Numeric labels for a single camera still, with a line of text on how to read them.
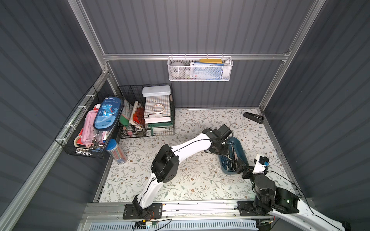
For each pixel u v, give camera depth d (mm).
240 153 917
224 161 898
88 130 682
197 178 846
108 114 695
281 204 533
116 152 809
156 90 1018
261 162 608
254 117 1153
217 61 872
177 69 839
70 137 623
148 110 919
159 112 909
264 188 526
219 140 709
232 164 871
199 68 867
